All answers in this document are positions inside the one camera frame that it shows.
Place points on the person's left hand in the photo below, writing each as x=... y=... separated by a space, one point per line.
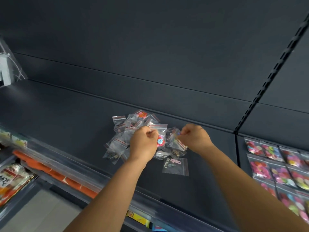
x=142 y=147

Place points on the person's right hand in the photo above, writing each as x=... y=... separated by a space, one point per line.
x=196 y=138

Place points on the clear plastic button bag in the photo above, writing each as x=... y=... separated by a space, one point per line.
x=160 y=141

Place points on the pile of transparent button bags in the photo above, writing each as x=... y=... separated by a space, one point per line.
x=120 y=142

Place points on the grid of arranged button bags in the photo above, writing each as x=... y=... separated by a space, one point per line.
x=260 y=169

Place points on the person's left forearm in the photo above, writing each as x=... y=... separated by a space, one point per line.
x=108 y=202

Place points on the person's right forearm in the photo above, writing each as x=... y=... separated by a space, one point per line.
x=248 y=198

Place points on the blue yellow snack packet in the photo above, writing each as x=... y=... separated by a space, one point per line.
x=138 y=218

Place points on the row of orange boxes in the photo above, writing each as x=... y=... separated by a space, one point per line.
x=72 y=183

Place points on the yellow green price label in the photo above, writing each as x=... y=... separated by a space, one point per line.
x=19 y=141
x=4 y=135

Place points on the red white snack packet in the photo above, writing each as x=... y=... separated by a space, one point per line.
x=12 y=181

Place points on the clear package with white item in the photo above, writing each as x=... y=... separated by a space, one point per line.
x=6 y=70

